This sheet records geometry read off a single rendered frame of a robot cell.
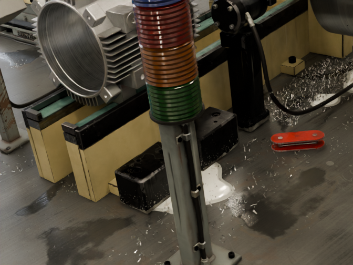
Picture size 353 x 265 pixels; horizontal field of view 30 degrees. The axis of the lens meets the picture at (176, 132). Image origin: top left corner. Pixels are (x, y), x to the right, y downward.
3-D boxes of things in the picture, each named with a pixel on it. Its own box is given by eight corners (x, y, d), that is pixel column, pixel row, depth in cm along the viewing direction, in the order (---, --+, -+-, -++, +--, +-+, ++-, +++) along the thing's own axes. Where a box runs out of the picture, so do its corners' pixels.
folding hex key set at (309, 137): (271, 153, 108) (271, 143, 107) (270, 143, 111) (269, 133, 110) (326, 148, 107) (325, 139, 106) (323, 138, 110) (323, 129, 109)
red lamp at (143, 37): (164, 24, 75) (158, -14, 72) (205, 32, 71) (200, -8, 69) (127, 43, 71) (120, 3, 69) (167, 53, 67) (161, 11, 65)
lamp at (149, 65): (169, 60, 77) (164, 24, 75) (209, 70, 73) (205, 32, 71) (134, 81, 73) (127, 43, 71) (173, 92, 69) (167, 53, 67)
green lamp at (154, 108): (175, 95, 79) (169, 60, 77) (214, 105, 75) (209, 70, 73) (140, 116, 75) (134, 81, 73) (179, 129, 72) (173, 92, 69)
